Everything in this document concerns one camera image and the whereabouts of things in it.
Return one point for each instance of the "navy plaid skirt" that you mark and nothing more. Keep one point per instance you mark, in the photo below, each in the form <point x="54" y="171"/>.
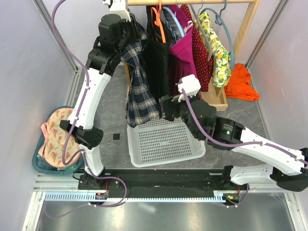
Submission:
<point x="141" y="106"/>

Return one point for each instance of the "magenta pleated skirt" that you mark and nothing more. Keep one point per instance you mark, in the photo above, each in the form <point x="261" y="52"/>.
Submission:
<point x="176" y="51"/>

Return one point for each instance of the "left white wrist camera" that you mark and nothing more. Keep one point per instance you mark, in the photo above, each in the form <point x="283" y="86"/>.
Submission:
<point x="116" y="5"/>

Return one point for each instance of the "tulip print cloth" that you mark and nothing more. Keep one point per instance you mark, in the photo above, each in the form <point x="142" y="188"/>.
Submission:
<point x="55" y="137"/>

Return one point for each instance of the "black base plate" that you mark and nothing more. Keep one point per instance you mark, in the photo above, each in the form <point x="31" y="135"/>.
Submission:
<point x="169" y="182"/>

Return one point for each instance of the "teal laundry basket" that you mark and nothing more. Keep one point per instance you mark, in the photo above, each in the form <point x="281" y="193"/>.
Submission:
<point x="41" y="166"/>

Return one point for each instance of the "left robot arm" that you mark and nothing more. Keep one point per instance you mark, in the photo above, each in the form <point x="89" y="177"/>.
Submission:
<point x="115" y="33"/>

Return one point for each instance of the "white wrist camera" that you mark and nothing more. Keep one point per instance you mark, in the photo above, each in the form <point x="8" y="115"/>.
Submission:
<point x="190" y="84"/>
<point x="116" y="5"/>

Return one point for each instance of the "small black square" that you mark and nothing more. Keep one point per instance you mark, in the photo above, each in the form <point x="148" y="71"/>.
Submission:
<point x="116" y="136"/>

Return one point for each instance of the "wooden clothes rack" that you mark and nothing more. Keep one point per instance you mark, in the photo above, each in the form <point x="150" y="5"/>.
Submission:
<point x="215" y="96"/>

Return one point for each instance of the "white perforated basket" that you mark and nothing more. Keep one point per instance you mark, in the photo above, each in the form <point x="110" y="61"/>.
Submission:
<point x="159" y="142"/>

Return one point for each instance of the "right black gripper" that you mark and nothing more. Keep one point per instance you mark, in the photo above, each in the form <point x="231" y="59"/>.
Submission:
<point x="166" y="102"/>

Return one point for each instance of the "white cable duct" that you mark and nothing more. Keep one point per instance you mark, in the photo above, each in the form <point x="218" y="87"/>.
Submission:
<point x="110" y="196"/>

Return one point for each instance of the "red polka dot skirt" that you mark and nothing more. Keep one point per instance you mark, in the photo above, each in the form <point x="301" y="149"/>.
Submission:
<point x="197" y="59"/>

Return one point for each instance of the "blue grey hanger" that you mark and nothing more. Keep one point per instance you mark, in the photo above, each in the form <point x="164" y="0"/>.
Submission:
<point x="219" y="21"/>

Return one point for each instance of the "black pleated skirt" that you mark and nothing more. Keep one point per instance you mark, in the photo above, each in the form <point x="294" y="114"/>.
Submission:
<point x="156" y="55"/>

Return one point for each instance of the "orange cloth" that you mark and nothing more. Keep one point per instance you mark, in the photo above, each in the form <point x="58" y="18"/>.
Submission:
<point x="239" y="86"/>

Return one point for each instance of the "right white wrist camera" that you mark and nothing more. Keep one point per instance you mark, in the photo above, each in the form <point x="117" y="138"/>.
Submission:
<point x="190" y="84"/>

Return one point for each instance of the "lemon print skirt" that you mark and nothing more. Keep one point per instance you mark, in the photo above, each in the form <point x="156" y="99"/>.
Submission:
<point x="221" y="58"/>

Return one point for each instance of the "light blue hanger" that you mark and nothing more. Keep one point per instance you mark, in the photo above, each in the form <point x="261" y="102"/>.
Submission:
<point x="173" y="24"/>

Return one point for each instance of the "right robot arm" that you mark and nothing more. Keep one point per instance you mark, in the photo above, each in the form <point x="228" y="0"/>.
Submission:
<point x="286" y="167"/>

